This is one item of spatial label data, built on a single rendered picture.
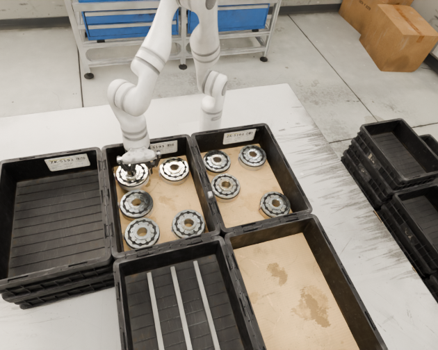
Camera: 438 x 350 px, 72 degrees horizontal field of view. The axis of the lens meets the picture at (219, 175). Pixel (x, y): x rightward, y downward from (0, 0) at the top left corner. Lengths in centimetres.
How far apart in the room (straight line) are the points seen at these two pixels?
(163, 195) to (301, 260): 49
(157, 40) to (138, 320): 71
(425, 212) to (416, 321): 86
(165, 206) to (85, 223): 25
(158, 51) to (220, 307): 69
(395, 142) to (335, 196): 84
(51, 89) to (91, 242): 207
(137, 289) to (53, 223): 34
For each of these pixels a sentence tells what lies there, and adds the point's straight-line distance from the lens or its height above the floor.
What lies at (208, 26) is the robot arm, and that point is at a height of 130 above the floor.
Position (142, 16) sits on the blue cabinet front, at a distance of 273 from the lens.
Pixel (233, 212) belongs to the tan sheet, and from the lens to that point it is 103.
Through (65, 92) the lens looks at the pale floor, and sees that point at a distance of 286.
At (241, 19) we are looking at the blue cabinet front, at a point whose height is 42.
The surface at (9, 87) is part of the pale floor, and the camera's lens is 305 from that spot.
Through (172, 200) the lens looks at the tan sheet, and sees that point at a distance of 104.
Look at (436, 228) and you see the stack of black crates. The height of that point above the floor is 38.
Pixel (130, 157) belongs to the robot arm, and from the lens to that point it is 87.
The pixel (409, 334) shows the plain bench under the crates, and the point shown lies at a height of 70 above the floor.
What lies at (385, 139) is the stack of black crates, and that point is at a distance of 207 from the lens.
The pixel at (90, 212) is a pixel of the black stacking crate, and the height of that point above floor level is 83.
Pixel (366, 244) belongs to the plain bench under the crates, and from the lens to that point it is 130.
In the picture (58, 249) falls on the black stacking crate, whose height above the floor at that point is 83.
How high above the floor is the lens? 171
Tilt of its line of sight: 53 degrees down
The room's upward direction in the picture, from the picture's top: 10 degrees clockwise
